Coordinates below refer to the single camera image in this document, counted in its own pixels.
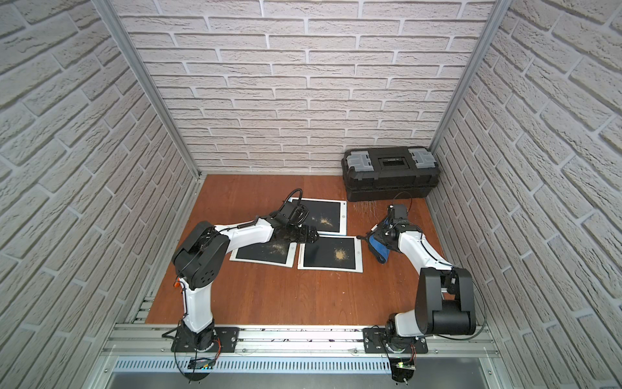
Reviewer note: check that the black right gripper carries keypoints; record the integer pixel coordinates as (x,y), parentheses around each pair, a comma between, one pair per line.
(380,233)

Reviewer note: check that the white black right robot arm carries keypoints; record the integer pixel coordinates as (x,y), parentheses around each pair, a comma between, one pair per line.
(445,297)

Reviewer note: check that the blue framed drawing tablet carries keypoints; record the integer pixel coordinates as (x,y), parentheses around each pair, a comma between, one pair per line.
(329,217)

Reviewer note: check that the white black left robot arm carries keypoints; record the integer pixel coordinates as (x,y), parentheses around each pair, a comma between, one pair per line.
(198,262)

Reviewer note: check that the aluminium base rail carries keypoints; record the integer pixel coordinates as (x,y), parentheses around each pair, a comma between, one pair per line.
(284,349)

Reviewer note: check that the large white drawing tablet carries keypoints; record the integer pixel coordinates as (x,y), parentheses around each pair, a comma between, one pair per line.
(281,254)

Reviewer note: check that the aluminium corner post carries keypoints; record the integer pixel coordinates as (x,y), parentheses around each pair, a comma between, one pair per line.
(137,65)
(477,56)

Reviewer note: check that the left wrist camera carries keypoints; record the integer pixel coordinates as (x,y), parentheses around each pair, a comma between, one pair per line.
(292,213)

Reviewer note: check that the right aluminium corner post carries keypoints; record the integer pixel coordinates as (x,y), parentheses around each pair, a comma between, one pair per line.
(477,56)

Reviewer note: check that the black plastic toolbox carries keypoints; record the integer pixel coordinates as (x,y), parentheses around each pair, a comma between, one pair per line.
(382,173)

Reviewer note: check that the blue microfiber cloth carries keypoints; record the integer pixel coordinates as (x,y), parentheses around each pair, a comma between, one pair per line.
(380,252)

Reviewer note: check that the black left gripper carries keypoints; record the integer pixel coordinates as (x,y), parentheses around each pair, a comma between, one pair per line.
(301,232)

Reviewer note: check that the small white drawing tablet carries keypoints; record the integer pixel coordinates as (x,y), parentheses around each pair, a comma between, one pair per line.
(332,253)

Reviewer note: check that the left aluminium corner post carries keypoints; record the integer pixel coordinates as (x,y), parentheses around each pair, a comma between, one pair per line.
(137,65)

